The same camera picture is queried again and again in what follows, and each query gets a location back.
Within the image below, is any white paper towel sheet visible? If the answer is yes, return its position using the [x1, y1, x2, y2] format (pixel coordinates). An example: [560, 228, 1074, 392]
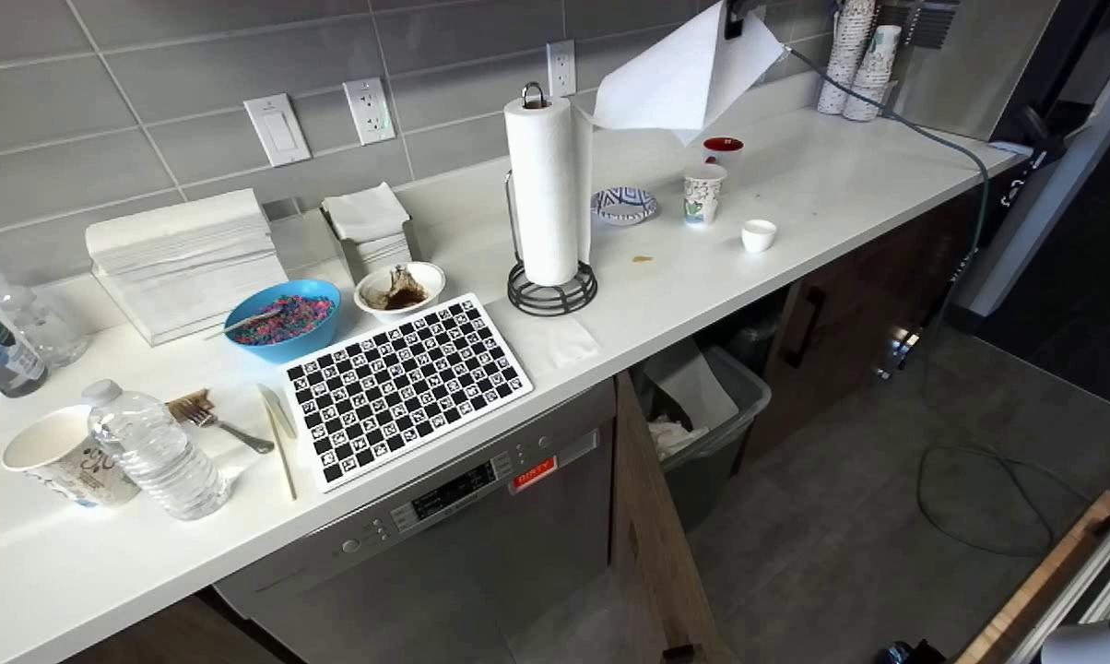
[591, 0, 788, 140]

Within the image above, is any white paper towel roll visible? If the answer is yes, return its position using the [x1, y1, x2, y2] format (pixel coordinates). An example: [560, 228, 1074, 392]
[501, 98, 597, 290]

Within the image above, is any clear plastic film piece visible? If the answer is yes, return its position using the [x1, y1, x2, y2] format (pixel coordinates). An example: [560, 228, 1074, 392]
[536, 315, 607, 378]

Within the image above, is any patterned paper cup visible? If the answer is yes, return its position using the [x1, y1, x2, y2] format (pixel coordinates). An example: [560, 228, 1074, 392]
[0, 404, 145, 508]
[680, 159, 731, 228]

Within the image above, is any small white cup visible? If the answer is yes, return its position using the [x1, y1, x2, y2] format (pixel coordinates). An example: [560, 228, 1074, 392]
[739, 217, 783, 260]

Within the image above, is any dark wood cabinet door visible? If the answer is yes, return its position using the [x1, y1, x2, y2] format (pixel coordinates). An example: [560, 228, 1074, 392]
[67, 588, 305, 664]
[740, 201, 968, 464]

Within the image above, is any white napkin stack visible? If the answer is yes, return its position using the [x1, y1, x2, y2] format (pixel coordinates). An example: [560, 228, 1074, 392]
[317, 180, 415, 285]

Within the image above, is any used tea bag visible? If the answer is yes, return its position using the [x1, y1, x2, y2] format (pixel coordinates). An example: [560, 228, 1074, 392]
[163, 388, 222, 433]
[380, 266, 429, 309]

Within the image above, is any grey trash bin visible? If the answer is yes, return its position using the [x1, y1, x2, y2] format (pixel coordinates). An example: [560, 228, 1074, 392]
[632, 342, 775, 532]

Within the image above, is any white bowl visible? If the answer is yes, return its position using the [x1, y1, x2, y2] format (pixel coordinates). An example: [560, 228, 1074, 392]
[349, 260, 448, 324]

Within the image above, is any black white checkered board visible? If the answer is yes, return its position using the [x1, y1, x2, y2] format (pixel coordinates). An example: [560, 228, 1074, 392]
[284, 292, 536, 496]

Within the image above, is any open cabinet door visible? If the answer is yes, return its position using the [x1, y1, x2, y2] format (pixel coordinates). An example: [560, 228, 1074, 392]
[607, 371, 731, 664]

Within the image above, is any blue bowl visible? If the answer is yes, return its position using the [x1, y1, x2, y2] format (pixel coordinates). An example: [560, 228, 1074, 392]
[222, 278, 345, 367]

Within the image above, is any stack of folded paper towels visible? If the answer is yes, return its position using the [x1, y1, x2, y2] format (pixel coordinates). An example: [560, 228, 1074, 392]
[80, 186, 291, 346]

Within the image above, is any stainless dishwasher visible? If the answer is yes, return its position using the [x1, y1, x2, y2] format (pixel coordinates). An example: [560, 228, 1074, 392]
[214, 382, 618, 664]

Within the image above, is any clear plastic water bottle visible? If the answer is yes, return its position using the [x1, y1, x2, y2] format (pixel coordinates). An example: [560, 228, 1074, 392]
[80, 378, 233, 526]

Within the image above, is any clear plastic container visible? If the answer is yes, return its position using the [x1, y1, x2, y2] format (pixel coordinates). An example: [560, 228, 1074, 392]
[0, 260, 97, 371]

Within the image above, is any glass jar at left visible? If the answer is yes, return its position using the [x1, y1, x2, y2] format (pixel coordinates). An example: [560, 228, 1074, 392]
[0, 292, 50, 400]

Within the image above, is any white wall outlet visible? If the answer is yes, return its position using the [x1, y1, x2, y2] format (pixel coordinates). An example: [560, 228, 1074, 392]
[338, 76, 397, 149]
[542, 39, 580, 104]

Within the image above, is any black power cable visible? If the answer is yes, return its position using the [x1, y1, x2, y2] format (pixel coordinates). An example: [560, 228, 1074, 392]
[778, 41, 995, 270]

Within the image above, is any white switch plate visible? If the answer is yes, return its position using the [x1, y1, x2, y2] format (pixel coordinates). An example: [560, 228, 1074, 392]
[238, 94, 314, 170]

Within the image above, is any black floor cable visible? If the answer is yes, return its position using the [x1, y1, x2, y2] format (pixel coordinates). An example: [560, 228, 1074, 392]
[879, 324, 1074, 562]

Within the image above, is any wooden frame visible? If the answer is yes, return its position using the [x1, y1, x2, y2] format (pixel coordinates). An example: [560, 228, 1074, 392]
[955, 487, 1110, 664]

